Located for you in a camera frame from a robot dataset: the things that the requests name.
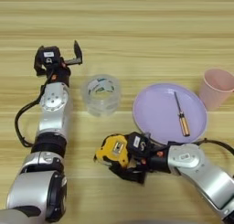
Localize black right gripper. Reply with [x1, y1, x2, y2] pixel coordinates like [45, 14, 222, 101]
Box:
[109, 140, 172, 186]

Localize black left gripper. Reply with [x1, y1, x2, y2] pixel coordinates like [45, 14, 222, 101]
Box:
[34, 39, 84, 88]

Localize yellow tape measure with strap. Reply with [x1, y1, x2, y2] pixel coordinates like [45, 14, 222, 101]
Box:
[93, 133, 133, 171]

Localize clear glass cup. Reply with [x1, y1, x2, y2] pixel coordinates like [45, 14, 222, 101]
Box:
[80, 74, 122, 118]

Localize black box with white label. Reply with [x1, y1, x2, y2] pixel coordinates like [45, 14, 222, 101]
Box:
[35, 45, 62, 67]
[126, 131, 151, 158]

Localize lilac round plate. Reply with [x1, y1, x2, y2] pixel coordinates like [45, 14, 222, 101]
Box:
[132, 82, 208, 147]

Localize pink plastic cup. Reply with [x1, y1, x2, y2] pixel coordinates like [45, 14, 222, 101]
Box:
[198, 68, 234, 112]

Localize screwdriver with amber handle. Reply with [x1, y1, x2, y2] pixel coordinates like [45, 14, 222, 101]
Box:
[173, 91, 191, 138]

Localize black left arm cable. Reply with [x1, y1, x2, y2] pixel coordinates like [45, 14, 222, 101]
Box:
[14, 69, 56, 148]

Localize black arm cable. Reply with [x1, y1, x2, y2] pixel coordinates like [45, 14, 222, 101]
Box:
[14, 69, 56, 148]
[170, 137, 234, 157]

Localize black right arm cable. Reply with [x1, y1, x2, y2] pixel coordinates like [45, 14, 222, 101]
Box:
[170, 137, 234, 157]

